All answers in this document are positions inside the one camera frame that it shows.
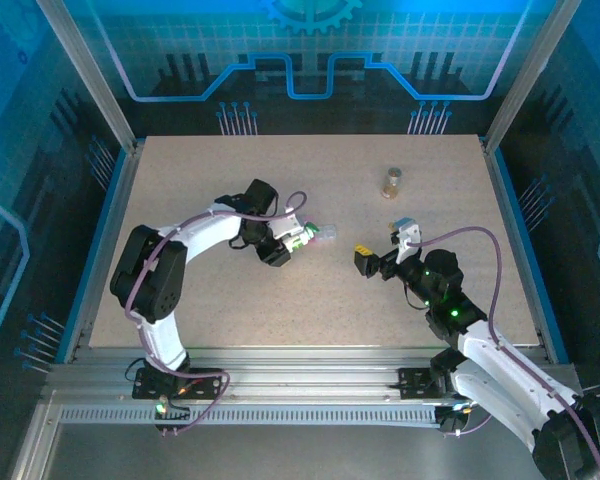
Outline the white bottle with green cap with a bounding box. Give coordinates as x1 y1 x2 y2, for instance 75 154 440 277
288 222 321 250

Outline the pink and clear pill organizer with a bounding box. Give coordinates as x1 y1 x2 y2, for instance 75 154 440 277
304 222 340 248

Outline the clear pill bottle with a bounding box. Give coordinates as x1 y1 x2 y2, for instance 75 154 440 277
379 165 407 200

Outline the grey metal shelf panel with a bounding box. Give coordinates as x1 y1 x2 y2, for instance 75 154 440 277
9 404 600 480

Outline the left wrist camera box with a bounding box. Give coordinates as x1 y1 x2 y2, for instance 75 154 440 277
268 212 307 242

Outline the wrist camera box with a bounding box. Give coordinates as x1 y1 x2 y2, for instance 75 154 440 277
388 216 424 264
268 212 307 242

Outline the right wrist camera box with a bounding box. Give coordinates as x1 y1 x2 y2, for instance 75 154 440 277
388 216 424 264

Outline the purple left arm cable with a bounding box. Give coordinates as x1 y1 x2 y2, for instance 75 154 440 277
123 189 310 437

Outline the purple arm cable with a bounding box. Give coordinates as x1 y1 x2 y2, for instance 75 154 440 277
123 189 310 437
403 226 600 480

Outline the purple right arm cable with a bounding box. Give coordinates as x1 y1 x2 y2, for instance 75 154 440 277
403 226 600 480

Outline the aluminium table side rail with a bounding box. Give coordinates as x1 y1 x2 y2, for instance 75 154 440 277
481 139 559 362
62 142 146 364

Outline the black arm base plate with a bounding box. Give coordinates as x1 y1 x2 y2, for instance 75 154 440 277
131 366 225 401
396 366 454 401

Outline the aluminium mounting rail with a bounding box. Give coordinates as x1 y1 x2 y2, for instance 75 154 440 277
43 346 584 407

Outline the black cable connector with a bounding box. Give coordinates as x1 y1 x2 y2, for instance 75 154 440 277
152 397 192 437
435 402 477 438

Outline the slotted grey cable duct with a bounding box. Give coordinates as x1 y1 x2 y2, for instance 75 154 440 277
58 403 444 427

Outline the aluminium frame post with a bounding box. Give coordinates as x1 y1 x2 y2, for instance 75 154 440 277
34 0 147 154
482 0 581 154

